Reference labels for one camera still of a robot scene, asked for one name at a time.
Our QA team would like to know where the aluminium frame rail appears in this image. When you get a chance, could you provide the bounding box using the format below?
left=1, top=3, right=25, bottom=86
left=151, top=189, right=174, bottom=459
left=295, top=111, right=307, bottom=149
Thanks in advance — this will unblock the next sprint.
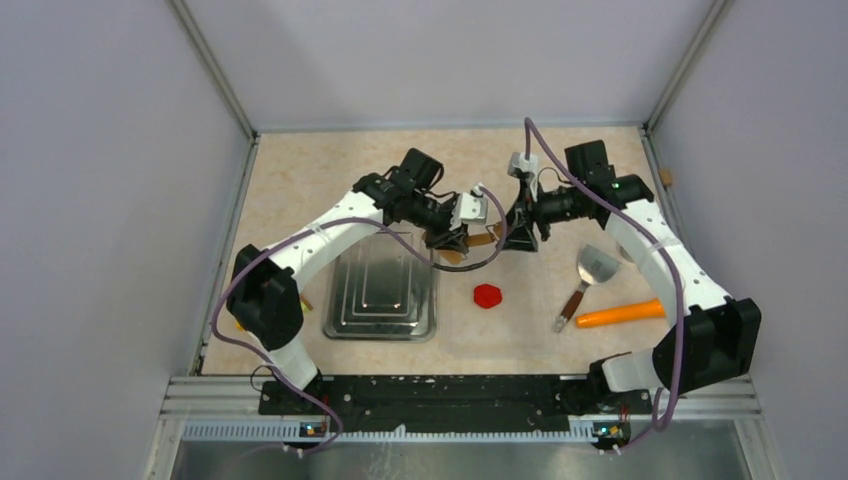
left=142, top=374, right=783, bottom=480

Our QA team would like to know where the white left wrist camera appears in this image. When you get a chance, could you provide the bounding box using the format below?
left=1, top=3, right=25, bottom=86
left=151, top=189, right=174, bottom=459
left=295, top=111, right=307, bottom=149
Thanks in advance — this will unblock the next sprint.
left=451, top=193, right=489, bottom=228

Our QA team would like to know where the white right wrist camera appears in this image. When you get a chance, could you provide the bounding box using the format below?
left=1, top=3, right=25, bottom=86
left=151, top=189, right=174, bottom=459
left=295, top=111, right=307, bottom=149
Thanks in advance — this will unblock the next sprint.
left=507, top=152, right=539, bottom=181

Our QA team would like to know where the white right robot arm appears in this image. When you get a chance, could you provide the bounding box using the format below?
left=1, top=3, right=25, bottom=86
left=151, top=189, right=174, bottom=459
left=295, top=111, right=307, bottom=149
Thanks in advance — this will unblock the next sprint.
left=505, top=140, right=762, bottom=412

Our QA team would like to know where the red dough piece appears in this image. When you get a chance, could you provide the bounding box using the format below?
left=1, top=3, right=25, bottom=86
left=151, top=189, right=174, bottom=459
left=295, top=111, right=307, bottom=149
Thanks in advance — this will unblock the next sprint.
left=472, top=283, right=503, bottom=309

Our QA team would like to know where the orange carrot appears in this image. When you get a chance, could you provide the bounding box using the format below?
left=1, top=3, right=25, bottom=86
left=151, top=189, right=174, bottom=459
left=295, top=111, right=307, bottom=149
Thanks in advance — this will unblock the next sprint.
left=576, top=299, right=665, bottom=328

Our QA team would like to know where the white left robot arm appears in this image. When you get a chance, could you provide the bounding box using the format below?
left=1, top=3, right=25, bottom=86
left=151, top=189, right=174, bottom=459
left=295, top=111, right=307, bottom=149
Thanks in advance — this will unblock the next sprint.
left=225, top=148, right=488, bottom=414

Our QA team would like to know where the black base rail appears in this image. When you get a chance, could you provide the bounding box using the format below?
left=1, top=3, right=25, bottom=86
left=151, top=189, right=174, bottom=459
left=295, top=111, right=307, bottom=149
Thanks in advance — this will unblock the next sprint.
left=258, top=375, right=651, bottom=433

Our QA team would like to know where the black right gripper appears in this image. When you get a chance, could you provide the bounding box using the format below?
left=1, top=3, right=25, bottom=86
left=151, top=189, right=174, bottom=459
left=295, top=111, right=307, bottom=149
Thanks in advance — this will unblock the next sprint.
left=496, top=179, right=585, bottom=253

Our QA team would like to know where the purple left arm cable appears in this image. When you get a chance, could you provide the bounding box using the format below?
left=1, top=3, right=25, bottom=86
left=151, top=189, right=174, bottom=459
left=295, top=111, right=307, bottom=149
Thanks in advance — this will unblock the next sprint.
left=210, top=184, right=508, bottom=455

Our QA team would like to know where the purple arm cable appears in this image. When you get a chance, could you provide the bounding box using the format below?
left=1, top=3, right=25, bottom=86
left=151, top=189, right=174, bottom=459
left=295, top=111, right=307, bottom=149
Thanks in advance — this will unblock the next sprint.
left=210, top=184, right=508, bottom=455
left=523, top=117, right=687, bottom=452

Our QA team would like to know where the colourful toy block stack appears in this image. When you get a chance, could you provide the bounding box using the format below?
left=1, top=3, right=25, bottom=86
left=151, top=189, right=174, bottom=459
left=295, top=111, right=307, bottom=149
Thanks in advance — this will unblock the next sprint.
left=300, top=296, right=314, bottom=312

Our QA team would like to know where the metal spatula wooden handle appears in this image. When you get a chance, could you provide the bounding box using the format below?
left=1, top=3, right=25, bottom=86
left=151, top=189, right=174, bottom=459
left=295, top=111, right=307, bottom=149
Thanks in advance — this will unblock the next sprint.
left=553, top=244, right=621, bottom=334

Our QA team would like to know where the small wooden block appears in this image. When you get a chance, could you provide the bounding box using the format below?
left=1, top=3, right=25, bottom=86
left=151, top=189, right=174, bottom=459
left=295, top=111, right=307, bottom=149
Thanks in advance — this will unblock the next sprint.
left=658, top=168, right=673, bottom=188

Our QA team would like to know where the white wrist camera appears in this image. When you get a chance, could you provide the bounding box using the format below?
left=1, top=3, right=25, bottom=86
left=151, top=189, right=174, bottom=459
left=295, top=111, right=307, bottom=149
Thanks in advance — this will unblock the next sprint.
left=451, top=193, right=489, bottom=228
left=507, top=152, right=539, bottom=181

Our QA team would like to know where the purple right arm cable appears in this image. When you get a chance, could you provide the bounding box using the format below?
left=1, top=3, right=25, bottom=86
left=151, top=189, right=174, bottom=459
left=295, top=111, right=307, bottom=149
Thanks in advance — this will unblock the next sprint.
left=523, top=117, right=687, bottom=452

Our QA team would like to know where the steel rectangular tray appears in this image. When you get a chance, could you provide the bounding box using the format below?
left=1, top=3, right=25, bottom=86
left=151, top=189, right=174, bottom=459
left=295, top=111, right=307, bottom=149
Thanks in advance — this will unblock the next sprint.
left=323, top=228, right=438, bottom=342

